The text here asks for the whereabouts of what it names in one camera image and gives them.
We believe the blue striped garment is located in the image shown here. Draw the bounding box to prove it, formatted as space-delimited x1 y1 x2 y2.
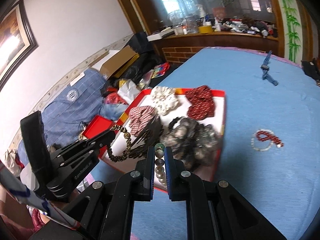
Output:
17 68 111 160

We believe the red polka dot scrunchie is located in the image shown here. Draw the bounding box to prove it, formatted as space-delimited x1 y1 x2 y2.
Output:
185 85 215 121

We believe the red white striped scrunchie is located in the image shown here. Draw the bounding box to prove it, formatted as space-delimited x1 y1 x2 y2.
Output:
129 106 157 137

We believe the framed wall picture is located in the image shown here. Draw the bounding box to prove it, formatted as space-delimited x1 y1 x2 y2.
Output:
1 0 38 88

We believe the open cardboard box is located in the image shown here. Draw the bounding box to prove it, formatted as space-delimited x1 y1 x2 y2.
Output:
89 46 139 78

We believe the gold black beaded bracelet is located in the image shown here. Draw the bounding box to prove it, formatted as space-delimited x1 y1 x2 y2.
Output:
107 125 133 163

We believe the blue bed cover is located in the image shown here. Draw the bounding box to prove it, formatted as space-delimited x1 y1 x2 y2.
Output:
88 47 320 240

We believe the black bag on bed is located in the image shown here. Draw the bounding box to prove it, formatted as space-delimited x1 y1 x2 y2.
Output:
302 58 320 82

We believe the blue tassel necklace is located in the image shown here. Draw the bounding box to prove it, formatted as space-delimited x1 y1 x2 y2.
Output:
260 50 279 87

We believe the wooden cluttered sideboard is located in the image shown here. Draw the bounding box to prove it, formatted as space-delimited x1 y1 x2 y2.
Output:
151 32 284 64

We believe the white cherry print scrunchie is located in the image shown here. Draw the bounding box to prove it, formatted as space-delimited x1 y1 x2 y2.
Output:
150 86 179 115

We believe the pearl bead bracelet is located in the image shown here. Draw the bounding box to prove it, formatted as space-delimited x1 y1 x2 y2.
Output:
154 142 168 188

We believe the small red box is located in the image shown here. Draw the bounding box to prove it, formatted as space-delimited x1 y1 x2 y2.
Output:
82 115 114 139

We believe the white crystal bead bracelet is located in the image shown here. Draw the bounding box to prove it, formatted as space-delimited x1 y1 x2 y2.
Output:
250 129 276 152

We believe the yellow tape roll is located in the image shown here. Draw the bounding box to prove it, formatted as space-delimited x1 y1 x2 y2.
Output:
199 25 213 34

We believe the red rimmed white tray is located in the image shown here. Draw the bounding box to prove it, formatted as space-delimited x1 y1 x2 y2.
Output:
101 88 225 181

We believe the grey black floral scrunchie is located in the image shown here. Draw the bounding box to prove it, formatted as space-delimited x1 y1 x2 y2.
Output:
159 117 222 171

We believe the red bead bracelet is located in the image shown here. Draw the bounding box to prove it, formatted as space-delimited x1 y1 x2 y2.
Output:
255 129 285 149

